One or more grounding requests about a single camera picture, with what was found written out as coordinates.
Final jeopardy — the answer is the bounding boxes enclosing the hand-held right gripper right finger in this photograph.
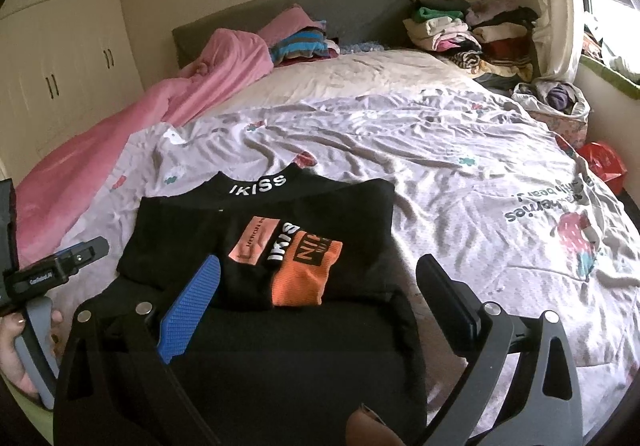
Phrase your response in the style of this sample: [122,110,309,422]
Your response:
[416,253,583,446]

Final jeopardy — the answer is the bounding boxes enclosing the cream wardrobe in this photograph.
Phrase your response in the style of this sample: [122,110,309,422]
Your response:
[0,0,146,181]

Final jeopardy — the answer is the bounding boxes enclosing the black sweater orange cuffs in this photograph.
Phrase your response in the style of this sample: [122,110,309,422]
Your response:
[75,166,428,446]

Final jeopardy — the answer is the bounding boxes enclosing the cream curtain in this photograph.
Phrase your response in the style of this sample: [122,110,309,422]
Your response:
[517,0,583,86]

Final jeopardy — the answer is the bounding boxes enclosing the beige bed sheet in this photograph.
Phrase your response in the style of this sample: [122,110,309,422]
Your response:
[250,48,476,111]

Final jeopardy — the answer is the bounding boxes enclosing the person's left hand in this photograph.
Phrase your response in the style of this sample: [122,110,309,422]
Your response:
[0,310,64,402]

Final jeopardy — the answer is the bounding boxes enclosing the pile of folded clothes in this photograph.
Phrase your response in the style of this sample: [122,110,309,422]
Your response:
[402,0,541,91]

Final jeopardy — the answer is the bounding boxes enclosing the red plastic bag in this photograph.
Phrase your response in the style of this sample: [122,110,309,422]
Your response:
[577,141,628,197]

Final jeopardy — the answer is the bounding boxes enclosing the printed lilac duvet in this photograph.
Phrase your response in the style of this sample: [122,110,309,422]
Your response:
[50,88,640,427]

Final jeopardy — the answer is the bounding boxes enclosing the grey white clutter heap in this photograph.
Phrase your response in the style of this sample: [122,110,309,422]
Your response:
[582,23,640,81]

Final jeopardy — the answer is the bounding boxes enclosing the pink blanket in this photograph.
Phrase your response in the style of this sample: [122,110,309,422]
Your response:
[15,6,326,247]

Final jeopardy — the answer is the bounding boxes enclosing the white bag of clothes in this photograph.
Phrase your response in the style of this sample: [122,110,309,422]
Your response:
[511,78,592,151]

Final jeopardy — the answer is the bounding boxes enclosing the blue lace cloth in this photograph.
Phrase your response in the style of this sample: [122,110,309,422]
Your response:
[337,40,391,56]

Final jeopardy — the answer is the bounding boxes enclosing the striped folded clothes stack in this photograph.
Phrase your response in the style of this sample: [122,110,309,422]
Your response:
[269,28,341,64]

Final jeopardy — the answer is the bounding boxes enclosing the grey headboard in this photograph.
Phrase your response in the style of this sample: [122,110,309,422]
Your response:
[171,0,417,66]

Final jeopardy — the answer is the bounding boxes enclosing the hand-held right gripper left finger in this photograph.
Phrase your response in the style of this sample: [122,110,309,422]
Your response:
[52,253,223,446]

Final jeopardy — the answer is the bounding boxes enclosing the green window seat cushion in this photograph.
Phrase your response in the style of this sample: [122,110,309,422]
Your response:
[580,53,640,101]

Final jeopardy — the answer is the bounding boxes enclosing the light green cloth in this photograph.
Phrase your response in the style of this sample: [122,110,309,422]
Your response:
[10,388,56,427]

